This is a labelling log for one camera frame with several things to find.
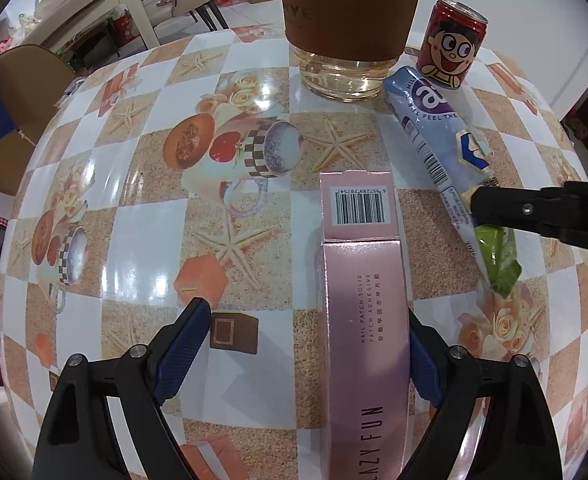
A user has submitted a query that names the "glass cup with brown sleeve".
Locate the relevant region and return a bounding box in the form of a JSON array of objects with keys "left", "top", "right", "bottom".
[{"left": 279, "top": 0, "right": 421, "bottom": 101}]

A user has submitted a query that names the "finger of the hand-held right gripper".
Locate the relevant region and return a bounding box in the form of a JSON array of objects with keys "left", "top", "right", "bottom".
[{"left": 470, "top": 181, "right": 588, "bottom": 257}]

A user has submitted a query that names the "red drink can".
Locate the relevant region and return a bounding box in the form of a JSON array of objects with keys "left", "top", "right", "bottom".
[{"left": 418, "top": 0, "right": 489, "bottom": 90}]

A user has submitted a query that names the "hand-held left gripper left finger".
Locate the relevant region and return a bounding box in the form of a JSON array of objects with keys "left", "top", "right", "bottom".
[{"left": 32, "top": 297, "right": 212, "bottom": 480}]

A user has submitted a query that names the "blue and white wrapper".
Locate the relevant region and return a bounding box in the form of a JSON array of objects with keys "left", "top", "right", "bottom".
[{"left": 384, "top": 65, "right": 497, "bottom": 273}]

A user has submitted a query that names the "beige side table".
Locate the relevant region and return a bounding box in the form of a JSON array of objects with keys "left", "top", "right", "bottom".
[{"left": 21, "top": 0, "right": 162, "bottom": 56}]

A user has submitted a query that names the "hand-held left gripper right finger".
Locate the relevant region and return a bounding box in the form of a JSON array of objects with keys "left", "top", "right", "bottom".
[{"left": 399, "top": 307, "right": 564, "bottom": 480}]

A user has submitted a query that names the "pink cardboard box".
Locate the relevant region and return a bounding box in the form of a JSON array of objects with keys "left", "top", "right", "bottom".
[{"left": 315, "top": 171, "right": 415, "bottom": 480}]

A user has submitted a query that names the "brown backed chair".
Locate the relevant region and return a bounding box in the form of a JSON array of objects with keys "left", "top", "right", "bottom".
[{"left": 0, "top": 44, "right": 77, "bottom": 196}]

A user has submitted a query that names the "red carton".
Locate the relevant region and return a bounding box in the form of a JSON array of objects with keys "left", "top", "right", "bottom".
[{"left": 110, "top": 12, "right": 137, "bottom": 43}]

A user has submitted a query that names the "green snack wrapper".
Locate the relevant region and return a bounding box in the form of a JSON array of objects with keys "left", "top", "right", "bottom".
[{"left": 474, "top": 225, "right": 522, "bottom": 298}]

